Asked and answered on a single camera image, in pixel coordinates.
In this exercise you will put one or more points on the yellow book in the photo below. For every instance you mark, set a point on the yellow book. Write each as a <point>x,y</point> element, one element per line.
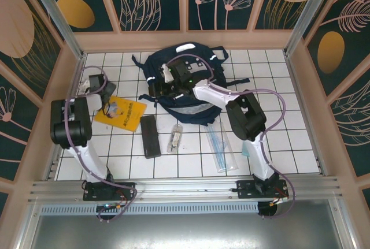
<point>127,116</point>

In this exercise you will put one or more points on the navy blue backpack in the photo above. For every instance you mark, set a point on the navy blue backpack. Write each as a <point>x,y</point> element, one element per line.
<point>202,110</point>

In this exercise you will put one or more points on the black pencil case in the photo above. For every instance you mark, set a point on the black pencil case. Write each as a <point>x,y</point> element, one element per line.
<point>151,137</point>

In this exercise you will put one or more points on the small clear supply case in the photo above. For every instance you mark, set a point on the small clear supply case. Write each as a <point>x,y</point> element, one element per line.
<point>174,139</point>

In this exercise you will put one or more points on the clear ruler set pouch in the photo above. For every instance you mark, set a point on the clear ruler set pouch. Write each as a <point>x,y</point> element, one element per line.
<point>221,150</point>

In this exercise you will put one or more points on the light blue notepad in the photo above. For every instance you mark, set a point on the light blue notepad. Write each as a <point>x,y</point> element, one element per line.
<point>245,150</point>

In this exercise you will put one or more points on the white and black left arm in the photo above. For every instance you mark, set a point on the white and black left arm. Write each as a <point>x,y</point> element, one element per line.
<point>72,116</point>

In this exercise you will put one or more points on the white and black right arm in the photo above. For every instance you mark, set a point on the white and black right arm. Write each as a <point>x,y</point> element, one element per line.
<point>245,116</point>

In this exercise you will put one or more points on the small circuit board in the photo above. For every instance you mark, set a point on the small circuit board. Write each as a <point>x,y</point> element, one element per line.
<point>108,206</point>

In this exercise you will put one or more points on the grey metal sheet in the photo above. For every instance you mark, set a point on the grey metal sheet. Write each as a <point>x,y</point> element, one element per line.
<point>185,231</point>

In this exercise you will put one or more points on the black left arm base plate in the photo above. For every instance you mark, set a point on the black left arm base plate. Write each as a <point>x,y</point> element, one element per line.
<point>127,188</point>

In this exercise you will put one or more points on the aluminium corner post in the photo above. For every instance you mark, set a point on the aluminium corner post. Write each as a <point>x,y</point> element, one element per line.
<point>57,18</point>
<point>306,15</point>

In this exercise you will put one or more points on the aluminium mounting rail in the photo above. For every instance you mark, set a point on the aluminium mounting rail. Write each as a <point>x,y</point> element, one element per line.
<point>185,187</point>

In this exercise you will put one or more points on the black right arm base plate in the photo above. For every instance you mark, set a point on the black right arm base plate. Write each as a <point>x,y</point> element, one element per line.
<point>245,188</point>

